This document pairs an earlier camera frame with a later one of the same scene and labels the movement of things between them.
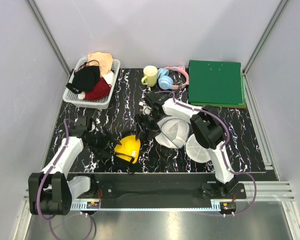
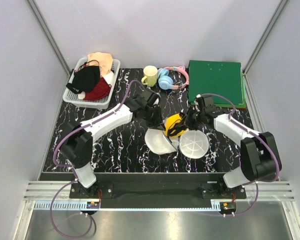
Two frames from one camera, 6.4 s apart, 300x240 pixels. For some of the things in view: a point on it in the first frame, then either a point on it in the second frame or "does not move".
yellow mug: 150,74 does not move
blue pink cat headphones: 165,81 does not move
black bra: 85,78 does not move
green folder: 217,84 does not move
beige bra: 104,60 does not move
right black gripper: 154,131 -> 187,123
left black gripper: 99,152 -> 158,123
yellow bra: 129,149 -> 171,122
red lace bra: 100,91 does not move
